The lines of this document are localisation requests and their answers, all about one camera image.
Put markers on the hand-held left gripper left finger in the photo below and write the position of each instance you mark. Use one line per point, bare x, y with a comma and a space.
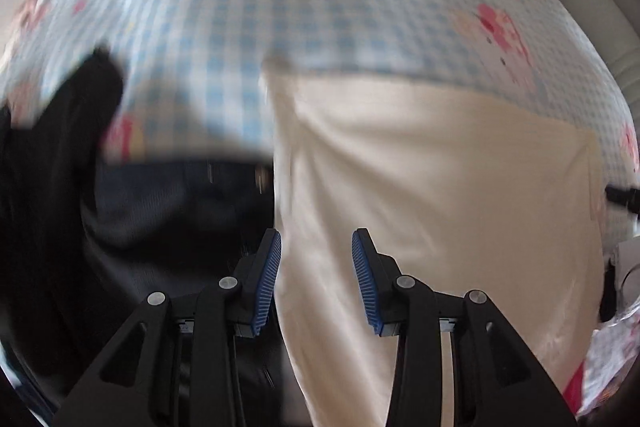
265, 287

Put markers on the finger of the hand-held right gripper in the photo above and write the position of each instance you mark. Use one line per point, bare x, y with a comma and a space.
617, 196

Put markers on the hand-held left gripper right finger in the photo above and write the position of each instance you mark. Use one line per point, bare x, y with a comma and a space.
362, 277

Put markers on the cream and pink shirt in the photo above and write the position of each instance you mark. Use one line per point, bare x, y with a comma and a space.
425, 167

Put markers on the black clothes pile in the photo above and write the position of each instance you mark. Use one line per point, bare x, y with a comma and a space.
75, 207

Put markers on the blue checked printed blanket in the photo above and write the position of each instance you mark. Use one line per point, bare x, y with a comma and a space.
200, 7

